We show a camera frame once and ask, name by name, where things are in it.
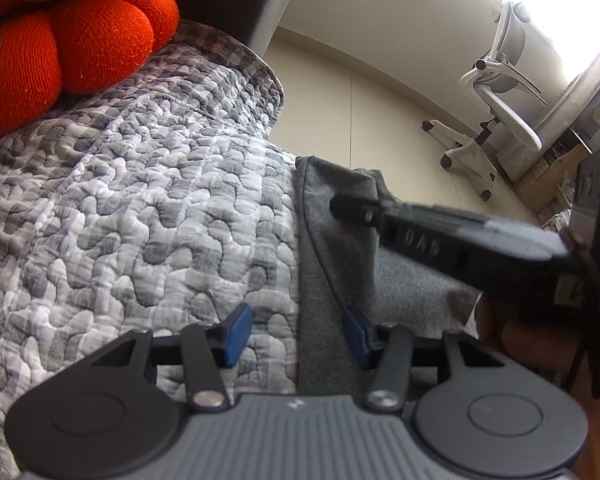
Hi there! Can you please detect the grey quilted blanket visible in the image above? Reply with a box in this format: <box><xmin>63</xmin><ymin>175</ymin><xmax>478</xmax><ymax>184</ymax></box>
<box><xmin>0</xmin><ymin>19</ymin><xmax>301</xmax><ymax>466</ymax></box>

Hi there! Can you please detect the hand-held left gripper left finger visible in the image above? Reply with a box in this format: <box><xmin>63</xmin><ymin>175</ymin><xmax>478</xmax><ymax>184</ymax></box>
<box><xmin>85</xmin><ymin>302</ymin><xmax>254</xmax><ymax>410</ymax></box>

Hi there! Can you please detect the orange pumpkin cushion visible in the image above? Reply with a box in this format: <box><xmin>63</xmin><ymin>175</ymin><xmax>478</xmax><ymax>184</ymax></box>
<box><xmin>0</xmin><ymin>0</ymin><xmax>181</xmax><ymax>138</ymax></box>

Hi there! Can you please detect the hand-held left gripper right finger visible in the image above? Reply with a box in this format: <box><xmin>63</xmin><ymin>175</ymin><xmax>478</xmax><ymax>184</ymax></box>
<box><xmin>342</xmin><ymin>305</ymin><xmax>506</xmax><ymax>410</ymax></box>

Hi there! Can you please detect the grey office chair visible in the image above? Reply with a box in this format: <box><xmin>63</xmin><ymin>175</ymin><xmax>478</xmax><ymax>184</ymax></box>
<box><xmin>422</xmin><ymin>0</ymin><xmax>546</xmax><ymax>202</ymax></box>

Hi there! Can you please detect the wooden desk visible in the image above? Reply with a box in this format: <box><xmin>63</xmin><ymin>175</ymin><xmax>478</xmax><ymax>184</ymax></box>
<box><xmin>512</xmin><ymin>105</ymin><xmax>600</xmax><ymax>231</ymax></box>

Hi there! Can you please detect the grey t-shirt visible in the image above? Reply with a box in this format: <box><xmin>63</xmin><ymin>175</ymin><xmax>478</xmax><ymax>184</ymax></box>
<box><xmin>295</xmin><ymin>156</ymin><xmax>483</xmax><ymax>396</ymax></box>

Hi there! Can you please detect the patterned grey curtain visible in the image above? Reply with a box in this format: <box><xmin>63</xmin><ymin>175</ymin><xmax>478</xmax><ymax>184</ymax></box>
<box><xmin>495</xmin><ymin>35</ymin><xmax>600</xmax><ymax>183</ymax></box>

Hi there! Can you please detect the person's right hand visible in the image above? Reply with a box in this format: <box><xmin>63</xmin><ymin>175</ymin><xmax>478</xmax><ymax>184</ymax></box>
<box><xmin>477</xmin><ymin>302</ymin><xmax>596</xmax><ymax>396</ymax></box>

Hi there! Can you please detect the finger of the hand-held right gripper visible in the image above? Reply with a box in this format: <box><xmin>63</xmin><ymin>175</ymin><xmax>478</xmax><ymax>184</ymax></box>
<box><xmin>330</xmin><ymin>194</ymin><xmax>396</xmax><ymax>233</ymax></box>

